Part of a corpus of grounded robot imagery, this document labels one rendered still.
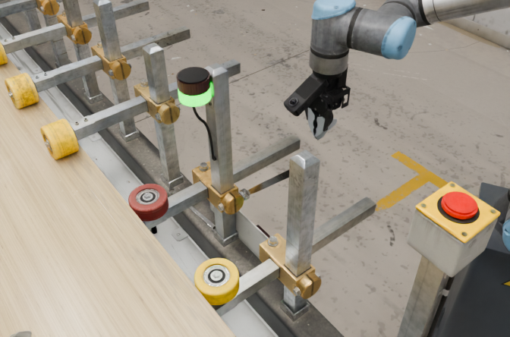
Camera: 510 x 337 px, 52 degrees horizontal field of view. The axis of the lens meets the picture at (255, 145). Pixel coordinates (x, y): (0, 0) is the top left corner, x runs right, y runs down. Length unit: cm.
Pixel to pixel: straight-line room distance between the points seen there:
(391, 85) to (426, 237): 253
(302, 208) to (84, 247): 42
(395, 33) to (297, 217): 44
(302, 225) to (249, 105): 202
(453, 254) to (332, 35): 64
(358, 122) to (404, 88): 45
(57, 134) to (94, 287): 38
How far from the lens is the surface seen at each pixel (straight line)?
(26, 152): 131
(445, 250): 66
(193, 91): 93
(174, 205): 114
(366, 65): 332
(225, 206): 113
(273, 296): 117
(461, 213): 64
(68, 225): 110
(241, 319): 124
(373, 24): 114
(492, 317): 174
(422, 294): 77
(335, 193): 239
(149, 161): 150
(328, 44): 118
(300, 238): 94
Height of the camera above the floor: 167
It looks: 40 degrees down
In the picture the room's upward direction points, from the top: 1 degrees counter-clockwise
